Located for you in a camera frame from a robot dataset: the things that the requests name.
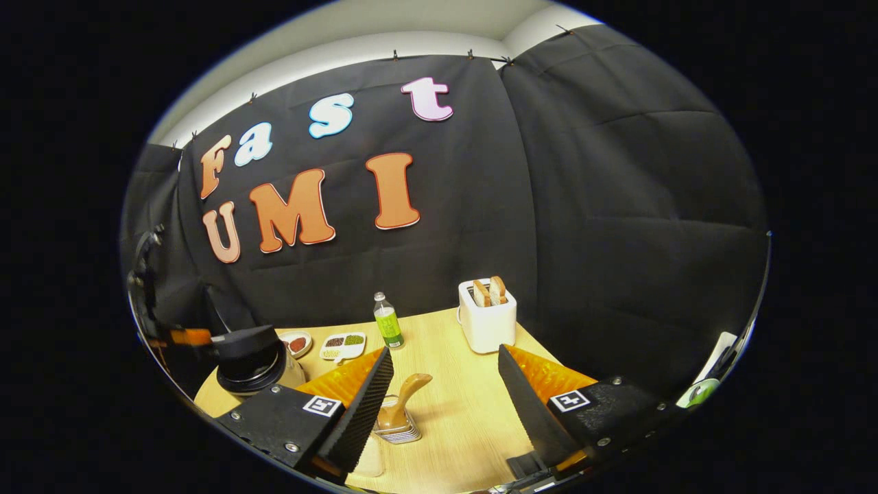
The white toaster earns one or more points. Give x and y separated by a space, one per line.
487 329

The green drink bottle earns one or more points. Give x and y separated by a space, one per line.
388 326

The dark grey rice cooker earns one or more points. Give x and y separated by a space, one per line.
250 374

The small dish of red beans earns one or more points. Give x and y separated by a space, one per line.
296 344

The divided white grain dish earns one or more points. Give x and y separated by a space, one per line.
343 343

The clear rice container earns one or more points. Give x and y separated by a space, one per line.
370 460

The black backdrop cloth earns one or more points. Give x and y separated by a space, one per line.
583 206

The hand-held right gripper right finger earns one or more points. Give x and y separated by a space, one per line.
528 412

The wooden spoon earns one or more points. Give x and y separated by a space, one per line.
405 398

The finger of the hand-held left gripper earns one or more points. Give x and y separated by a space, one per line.
240 341

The toasted bread slice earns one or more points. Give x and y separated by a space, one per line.
481 293
499 289

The row of cloth clips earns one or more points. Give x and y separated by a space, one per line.
395 54

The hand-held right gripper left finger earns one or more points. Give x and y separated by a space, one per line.
367 412

